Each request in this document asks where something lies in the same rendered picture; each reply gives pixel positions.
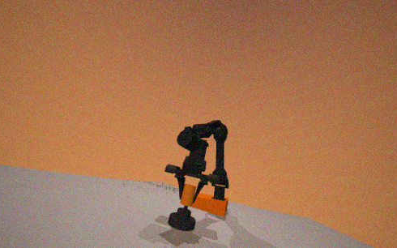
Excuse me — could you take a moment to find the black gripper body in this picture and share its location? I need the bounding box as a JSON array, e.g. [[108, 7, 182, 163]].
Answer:
[[164, 153, 220, 185]]

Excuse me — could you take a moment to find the orange knob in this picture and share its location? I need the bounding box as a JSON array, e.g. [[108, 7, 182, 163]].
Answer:
[[180, 184, 196, 207]]

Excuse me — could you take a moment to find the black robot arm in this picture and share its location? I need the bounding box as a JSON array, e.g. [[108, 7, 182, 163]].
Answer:
[[177, 120, 228, 201]]

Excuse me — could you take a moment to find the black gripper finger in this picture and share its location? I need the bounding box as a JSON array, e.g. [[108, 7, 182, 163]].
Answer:
[[193, 182, 208, 203], [174, 176, 186, 199]]

